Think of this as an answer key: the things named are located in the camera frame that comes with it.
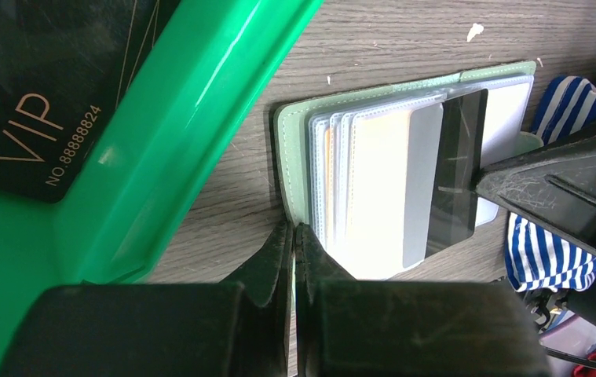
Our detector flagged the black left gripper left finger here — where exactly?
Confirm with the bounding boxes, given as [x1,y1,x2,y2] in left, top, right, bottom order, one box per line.
[0,221,294,376]

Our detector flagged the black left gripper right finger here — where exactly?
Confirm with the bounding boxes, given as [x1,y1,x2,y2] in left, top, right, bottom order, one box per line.
[295,224,551,376]

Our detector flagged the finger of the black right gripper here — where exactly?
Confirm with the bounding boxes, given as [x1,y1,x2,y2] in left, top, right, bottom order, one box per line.
[474,120,596,256]

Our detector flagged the blue white striped cloth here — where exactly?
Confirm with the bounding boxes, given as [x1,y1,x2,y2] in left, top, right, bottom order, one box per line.
[504,56,596,294]

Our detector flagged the green card holder wallet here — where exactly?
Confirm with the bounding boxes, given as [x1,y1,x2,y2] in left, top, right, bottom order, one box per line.
[274,61,536,280]

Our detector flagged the black VIP card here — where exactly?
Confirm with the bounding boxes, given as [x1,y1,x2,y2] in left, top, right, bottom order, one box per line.
[0,1,178,203]

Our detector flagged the green plastic bin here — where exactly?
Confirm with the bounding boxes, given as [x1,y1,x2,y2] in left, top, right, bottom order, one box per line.
[0,1,320,362]

